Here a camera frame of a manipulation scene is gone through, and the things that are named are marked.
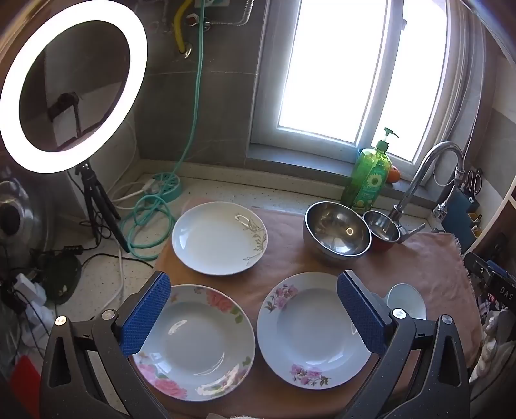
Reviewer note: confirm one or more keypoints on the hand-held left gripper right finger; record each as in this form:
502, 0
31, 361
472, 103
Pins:
361, 314

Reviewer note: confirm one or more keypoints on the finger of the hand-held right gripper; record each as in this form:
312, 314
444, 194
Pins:
477, 268

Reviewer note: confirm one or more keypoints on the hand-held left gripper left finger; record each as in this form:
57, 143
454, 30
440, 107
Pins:
147, 314

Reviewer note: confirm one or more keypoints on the white ceramic bowl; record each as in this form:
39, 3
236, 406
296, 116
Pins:
407, 300

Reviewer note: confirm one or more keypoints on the white plate with purple flowers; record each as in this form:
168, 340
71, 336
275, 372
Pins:
310, 330

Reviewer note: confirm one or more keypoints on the white plate with pink roses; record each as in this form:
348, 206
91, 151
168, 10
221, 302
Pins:
197, 342

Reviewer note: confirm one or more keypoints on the large steel bowl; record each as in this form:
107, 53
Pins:
334, 233

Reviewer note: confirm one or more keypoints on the small red steel bowl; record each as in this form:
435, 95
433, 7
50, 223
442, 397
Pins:
381, 231

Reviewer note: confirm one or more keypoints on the white plate with leaf print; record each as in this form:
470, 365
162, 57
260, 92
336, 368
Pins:
213, 237

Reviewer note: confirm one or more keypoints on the person's right hand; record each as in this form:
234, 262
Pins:
492, 342

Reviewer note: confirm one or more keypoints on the blue knife holder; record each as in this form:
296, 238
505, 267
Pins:
455, 217

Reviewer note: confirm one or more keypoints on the scissors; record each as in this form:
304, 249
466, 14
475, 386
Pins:
475, 181

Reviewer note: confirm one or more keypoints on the pink towel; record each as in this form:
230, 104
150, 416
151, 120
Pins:
282, 249

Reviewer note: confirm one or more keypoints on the chrome faucet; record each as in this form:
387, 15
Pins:
419, 173

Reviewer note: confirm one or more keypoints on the white charger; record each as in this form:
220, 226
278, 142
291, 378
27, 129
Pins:
26, 286

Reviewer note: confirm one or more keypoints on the teal round power strip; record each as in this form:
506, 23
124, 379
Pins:
171, 191

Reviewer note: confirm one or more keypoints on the orange fruit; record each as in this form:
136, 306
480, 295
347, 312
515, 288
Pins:
393, 174

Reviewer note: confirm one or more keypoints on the green dish soap bottle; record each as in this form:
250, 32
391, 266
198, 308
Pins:
369, 177

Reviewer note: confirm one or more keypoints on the red object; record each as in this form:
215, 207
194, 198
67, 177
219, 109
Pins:
24, 380

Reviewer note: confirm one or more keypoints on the steel pot lid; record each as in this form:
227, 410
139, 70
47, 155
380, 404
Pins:
36, 225

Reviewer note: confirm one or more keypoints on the window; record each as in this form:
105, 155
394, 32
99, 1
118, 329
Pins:
334, 60

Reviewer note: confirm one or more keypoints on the yellow gas pipe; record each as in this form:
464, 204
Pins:
179, 32

